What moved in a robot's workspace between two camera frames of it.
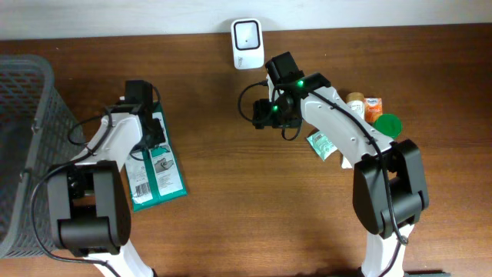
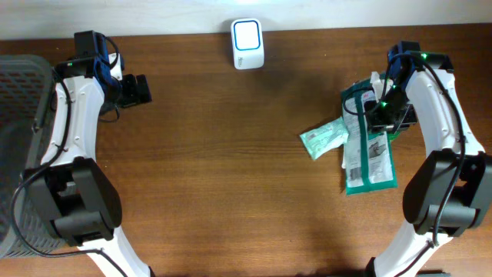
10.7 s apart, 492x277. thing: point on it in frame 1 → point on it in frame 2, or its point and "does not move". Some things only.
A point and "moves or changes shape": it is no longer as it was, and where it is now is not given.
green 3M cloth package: (153, 174) moves or changes shape
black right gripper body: (277, 110) → (393, 112)
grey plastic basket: (38, 131) does not move
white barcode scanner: (248, 48) does not move
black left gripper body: (154, 134) → (129, 91)
